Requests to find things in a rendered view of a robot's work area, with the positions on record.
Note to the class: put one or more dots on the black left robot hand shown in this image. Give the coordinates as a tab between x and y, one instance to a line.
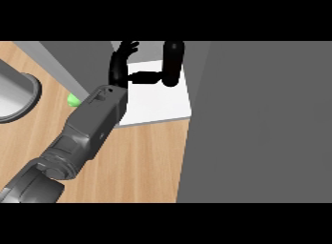
118	68

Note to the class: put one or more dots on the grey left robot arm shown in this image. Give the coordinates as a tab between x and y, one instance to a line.
91	127

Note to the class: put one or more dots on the grey cabinet side panel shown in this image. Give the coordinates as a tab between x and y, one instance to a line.
75	63

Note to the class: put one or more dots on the white cabinet shelf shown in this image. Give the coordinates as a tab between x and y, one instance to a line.
159	101

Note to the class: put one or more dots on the green bottle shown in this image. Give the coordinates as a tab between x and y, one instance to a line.
72	100

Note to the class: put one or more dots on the grey rounded sink basin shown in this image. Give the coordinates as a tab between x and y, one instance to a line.
5	92

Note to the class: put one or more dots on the large dark grey door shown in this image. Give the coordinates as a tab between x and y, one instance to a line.
267	127

